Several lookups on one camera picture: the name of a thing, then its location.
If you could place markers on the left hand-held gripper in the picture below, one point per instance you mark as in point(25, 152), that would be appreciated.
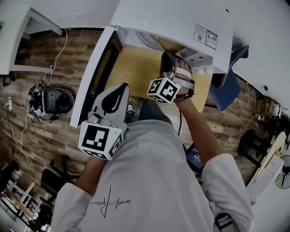
point(95, 138)

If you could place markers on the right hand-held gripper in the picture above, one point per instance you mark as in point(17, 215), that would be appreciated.
point(164, 89)

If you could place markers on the cardboard box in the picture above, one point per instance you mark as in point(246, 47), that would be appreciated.
point(170, 44)

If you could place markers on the white microwave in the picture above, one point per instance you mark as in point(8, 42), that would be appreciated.
point(170, 18)

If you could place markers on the person's left forearm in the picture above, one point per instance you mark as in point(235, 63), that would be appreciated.
point(93, 172)

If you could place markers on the person's right forearm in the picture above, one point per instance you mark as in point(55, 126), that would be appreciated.
point(199, 131)

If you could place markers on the person's right hand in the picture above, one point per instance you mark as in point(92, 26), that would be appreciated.
point(184, 72)

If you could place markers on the person's left shoe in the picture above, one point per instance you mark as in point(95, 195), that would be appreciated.
point(131, 109)

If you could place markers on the small yellow wooden table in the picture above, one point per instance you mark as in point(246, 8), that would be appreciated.
point(140, 68)

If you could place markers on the glass turntable plate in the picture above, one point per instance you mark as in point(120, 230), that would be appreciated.
point(142, 40)

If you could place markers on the person's right leg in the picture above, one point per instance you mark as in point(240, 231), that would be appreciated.
point(154, 111)

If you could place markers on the blue chair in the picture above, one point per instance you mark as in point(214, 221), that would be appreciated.
point(226, 95)

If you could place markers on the person's gray shirt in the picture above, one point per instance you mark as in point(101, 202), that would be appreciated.
point(147, 181)

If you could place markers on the black office chair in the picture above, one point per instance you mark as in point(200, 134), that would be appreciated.
point(52, 181)

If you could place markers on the tablet with blue screen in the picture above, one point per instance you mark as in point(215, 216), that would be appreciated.
point(194, 158)

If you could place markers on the wooden crate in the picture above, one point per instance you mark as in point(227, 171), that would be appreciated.
point(264, 105)

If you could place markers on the round table with black base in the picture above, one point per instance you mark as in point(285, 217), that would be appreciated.
point(251, 142)

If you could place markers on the white router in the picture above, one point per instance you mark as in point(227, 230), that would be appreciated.
point(278, 111)

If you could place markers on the white and wood furniture frames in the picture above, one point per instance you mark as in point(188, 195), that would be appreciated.
point(22, 199)

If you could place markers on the large white box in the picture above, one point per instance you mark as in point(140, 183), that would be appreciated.
point(269, 179)

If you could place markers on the black standing fan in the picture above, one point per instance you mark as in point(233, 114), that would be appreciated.
point(284, 172)

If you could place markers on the black wall plug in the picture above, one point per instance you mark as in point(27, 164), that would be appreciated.
point(266, 87)

